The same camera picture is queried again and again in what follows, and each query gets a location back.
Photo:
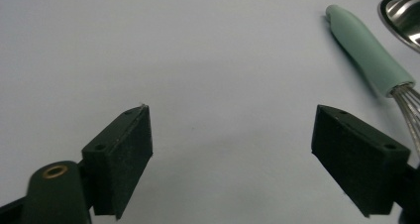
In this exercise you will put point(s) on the stainless steel bowl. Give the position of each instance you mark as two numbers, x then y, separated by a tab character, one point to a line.
402	21

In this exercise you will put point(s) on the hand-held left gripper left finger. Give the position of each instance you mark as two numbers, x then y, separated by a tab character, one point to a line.
123	161

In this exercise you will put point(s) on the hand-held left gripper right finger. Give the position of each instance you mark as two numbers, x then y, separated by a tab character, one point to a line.
356	158

